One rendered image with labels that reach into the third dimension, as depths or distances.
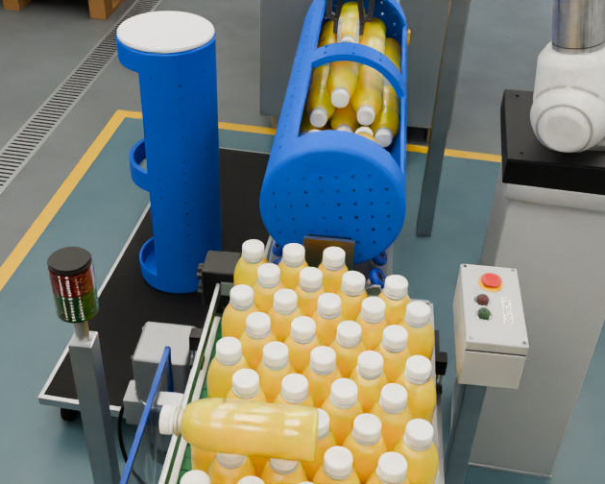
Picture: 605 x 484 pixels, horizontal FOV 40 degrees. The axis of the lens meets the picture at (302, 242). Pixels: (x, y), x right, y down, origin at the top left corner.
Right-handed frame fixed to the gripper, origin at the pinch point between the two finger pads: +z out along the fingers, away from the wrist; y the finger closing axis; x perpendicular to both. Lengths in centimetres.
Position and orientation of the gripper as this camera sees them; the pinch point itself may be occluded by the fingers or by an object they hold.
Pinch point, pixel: (348, 34)
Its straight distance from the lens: 211.3
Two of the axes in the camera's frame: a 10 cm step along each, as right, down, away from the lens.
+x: -1.0, 6.0, -7.9
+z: -0.4, 7.9, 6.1
